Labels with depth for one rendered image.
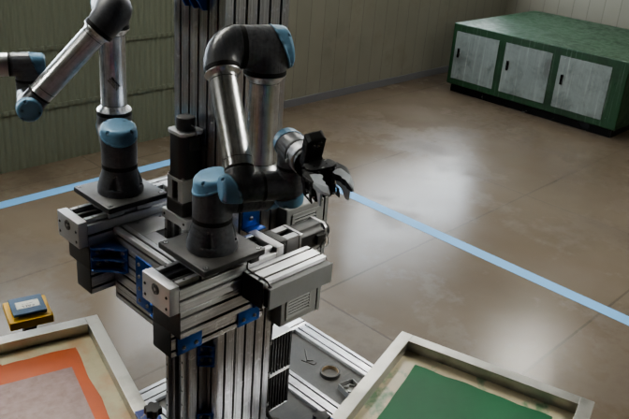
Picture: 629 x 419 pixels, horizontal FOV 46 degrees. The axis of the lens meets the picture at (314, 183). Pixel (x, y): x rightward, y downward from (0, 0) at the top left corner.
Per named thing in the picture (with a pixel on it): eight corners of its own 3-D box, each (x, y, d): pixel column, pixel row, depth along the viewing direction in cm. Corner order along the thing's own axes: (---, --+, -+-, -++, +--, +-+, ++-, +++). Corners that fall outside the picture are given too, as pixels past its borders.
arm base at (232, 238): (216, 228, 226) (216, 199, 222) (248, 247, 217) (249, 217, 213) (175, 242, 216) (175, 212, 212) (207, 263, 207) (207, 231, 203)
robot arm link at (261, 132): (227, 203, 220) (232, 19, 198) (275, 198, 225) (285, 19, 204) (238, 221, 210) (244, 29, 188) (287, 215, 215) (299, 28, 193)
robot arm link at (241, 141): (197, 15, 188) (227, 197, 174) (239, 15, 192) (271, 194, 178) (190, 38, 198) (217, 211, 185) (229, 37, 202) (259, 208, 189)
